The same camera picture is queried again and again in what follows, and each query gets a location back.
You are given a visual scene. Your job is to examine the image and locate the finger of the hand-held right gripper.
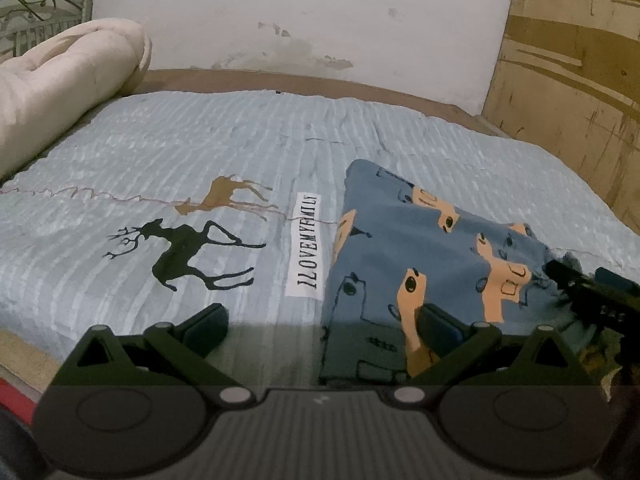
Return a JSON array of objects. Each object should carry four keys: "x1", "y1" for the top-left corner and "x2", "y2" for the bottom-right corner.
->
[
  {"x1": 594, "y1": 266, "x2": 640, "y2": 295},
  {"x1": 542, "y1": 258, "x2": 598, "y2": 288}
]

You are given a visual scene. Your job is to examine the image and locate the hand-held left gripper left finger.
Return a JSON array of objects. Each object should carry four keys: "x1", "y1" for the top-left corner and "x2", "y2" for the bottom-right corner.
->
[{"x1": 52, "y1": 302, "x2": 258, "y2": 406}]

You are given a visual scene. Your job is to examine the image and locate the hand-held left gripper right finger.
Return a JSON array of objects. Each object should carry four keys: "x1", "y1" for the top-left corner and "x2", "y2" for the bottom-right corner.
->
[{"x1": 392, "y1": 302, "x2": 603, "y2": 406}]

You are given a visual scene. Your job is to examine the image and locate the blue pants with orange print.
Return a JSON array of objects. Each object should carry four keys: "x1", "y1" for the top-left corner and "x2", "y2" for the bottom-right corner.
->
[{"x1": 317, "y1": 159, "x2": 623, "y2": 397}]

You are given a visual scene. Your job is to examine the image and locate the light blue deer-print bedspread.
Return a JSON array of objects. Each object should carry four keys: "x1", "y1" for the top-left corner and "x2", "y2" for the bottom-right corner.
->
[{"x1": 0, "y1": 91, "x2": 640, "y2": 363}]

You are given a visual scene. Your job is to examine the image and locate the wooden plywood board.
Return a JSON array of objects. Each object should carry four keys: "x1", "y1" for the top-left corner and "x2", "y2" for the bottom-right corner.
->
[{"x1": 479, "y1": 0, "x2": 640, "y2": 241}]

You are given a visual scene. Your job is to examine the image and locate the red cloth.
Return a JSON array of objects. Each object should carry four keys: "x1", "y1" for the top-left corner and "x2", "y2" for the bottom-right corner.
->
[{"x1": 0, "y1": 364, "x2": 42, "y2": 423}]

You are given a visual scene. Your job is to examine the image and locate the metal bed headboard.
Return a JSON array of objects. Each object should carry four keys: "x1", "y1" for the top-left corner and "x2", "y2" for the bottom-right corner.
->
[{"x1": 0, "y1": 0, "x2": 96, "y2": 67}]

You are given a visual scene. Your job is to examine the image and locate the brown bed frame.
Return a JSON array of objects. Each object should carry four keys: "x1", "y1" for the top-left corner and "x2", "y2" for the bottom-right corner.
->
[{"x1": 0, "y1": 67, "x2": 513, "y2": 398}]

